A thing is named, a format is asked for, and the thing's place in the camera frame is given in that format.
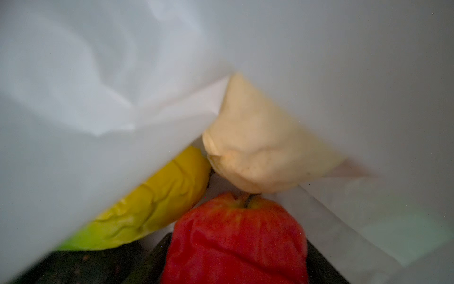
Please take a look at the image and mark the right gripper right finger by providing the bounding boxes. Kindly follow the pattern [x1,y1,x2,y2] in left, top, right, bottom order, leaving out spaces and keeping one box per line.
[306,240,349,284]

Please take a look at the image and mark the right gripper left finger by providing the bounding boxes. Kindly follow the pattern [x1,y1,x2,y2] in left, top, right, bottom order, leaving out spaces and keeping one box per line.
[122,233,172,284]

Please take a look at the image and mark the dark avocado toy fruit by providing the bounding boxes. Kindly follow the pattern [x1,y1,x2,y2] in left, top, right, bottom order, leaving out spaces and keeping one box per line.
[11,241,143,284]

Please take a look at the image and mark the red toy fruit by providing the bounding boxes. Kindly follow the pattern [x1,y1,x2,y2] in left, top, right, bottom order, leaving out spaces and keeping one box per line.
[161,192,309,284]

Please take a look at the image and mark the yellow toy fruit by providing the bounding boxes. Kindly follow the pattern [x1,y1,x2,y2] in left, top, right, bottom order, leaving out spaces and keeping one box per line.
[57,146,211,252]

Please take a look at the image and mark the beige toy fruit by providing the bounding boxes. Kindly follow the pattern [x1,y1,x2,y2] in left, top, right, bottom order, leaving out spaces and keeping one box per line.
[202,73,346,194]

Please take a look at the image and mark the white plastic bag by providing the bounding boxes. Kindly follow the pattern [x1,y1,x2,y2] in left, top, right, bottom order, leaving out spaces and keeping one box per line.
[1,1,454,284]

